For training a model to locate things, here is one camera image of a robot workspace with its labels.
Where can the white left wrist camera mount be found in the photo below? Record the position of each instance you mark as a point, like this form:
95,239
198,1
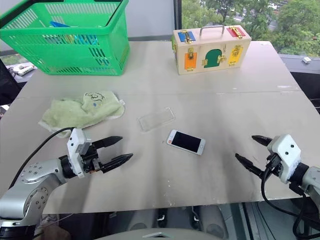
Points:
75,145

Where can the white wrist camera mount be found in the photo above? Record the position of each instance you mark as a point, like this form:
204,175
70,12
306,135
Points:
285,150
75,145

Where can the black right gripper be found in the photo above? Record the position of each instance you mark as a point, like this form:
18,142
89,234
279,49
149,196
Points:
274,163

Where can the small white box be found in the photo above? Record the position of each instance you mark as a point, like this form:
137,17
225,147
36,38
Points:
306,60

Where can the light green towel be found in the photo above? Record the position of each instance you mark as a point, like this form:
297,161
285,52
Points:
75,112

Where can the black office chair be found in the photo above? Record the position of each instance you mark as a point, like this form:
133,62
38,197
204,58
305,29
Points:
8,85

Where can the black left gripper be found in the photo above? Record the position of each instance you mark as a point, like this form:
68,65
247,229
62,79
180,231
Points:
90,160

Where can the grey rounded leg shape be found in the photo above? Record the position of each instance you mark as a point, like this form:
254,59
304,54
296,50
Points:
142,225
212,222

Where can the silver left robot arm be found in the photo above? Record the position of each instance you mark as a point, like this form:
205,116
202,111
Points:
20,197

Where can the blue plastic package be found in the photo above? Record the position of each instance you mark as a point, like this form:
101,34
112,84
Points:
59,24

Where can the white smartphone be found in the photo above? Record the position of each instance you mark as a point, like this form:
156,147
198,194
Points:
186,142

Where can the black smartphone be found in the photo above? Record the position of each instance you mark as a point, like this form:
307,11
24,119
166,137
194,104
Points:
155,120

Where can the wooden lock box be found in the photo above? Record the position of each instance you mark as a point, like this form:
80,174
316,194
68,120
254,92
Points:
212,40

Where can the green plastic shopping basket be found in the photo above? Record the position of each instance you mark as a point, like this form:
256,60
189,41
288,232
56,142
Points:
62,31

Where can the white power strip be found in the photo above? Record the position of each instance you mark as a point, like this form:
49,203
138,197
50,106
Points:
23,69

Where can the black window frame post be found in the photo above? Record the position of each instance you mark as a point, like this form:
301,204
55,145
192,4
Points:
177,13

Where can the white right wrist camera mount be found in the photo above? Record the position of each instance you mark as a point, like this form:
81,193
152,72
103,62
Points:
285,150

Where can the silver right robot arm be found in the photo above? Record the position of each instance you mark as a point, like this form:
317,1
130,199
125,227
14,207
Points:
311,181

